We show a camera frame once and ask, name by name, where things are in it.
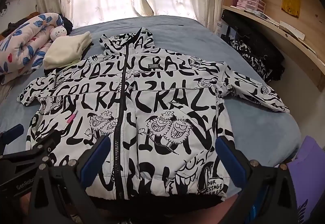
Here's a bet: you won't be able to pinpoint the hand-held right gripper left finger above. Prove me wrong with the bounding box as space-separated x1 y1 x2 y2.
30 135 111 224

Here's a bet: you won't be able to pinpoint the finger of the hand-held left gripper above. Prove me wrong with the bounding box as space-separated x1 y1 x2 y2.
0 130 67 172
0 124 25 155

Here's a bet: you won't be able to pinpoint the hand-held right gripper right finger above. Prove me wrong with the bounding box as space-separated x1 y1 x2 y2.
215 135 298 224

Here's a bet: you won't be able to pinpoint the black and white printed jacket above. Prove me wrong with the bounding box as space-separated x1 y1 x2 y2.
17 27 290 208

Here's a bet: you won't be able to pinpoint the cream folded clothes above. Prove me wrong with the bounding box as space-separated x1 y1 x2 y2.
43 31 92 70

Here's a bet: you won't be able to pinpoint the purple garment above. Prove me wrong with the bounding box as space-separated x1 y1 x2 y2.
287 135 325 224

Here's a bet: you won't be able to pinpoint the pink floral quilt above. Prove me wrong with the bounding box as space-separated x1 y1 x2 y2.
0 12 64 85

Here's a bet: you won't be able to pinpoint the white cat plush toy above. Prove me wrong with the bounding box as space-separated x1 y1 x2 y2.
49 26 68 42

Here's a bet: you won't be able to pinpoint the black and white patterned cloth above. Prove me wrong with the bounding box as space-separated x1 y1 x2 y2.
230 39 271 80

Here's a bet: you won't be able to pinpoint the black cloth pile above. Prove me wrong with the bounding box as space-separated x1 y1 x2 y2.
221 10 285 81

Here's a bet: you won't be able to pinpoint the blue bed blanket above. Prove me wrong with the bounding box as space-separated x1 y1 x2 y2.
0 15 309 164

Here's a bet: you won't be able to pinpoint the white printed box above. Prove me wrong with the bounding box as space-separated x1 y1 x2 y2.
216 20 229 37

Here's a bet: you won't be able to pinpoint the wooden shelf unit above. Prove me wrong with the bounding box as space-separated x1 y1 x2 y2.
221 0 325 93

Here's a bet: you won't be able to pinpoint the papers on shelf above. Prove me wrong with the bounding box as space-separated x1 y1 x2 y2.
251 10 306 42

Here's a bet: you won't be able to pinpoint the pink drawer organiser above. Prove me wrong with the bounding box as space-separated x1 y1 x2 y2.
236 0 267 13

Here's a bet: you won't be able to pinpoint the yellow cloth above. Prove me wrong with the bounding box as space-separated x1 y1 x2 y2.
281 0 300 18

